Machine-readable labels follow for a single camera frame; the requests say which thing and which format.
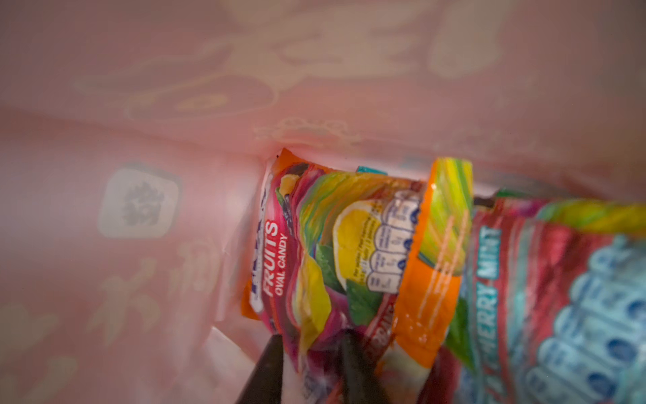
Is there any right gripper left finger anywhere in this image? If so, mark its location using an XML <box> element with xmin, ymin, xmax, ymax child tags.
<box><xmin>236</xmin><ymin>334</ymin><xmax>284</xmax><ymax>404</ymax></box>

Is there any teal cherry mint candy packet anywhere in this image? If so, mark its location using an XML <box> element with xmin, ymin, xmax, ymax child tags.
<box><xmin>416</xmin><ymin>194</ymin><xmax>646</xmax><ymax>404</ymax></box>

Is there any orange fruits candy packet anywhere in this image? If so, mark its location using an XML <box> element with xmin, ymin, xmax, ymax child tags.
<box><xmin>245</xmin><ymin>150</ymin><xmax>474</xmax><ymax>403</ymax></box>

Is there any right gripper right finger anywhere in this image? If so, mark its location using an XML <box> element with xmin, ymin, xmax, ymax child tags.
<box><xmin>340</xmin><ymin>330</ymin><xmax>390</xmax><ymax>404</ymax></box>

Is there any red paper gift bag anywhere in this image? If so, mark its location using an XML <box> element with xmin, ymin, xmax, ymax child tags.
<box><xmin>1</xmin><ymin>1</ymin><xmax>645</xmax><ymax>403</ymax></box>

